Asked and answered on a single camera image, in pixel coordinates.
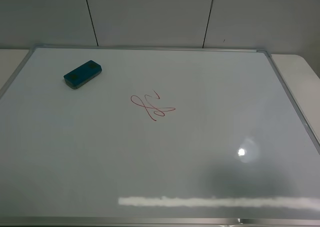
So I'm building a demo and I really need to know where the white aluminium-framed whiteboard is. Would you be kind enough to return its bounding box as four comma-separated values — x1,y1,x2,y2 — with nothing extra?
0,44,320,227

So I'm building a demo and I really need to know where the teal whiteboard eraser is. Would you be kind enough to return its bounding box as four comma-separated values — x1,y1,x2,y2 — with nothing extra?
63,60,102,90

